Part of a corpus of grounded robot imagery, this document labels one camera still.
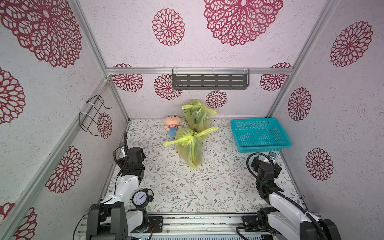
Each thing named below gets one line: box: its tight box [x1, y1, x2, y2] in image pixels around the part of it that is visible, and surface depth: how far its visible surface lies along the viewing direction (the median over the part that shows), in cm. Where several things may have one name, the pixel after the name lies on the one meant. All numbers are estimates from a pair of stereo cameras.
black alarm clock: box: [130, 188, 154, 209], surface depth 81 cm
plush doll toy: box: [163, 115, 182, 137], surface depth 111 cm
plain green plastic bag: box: [163, 127, 219, 169], surface depth 86 cm
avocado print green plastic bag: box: [181, 100, 217, 133], surface depth 99 cm
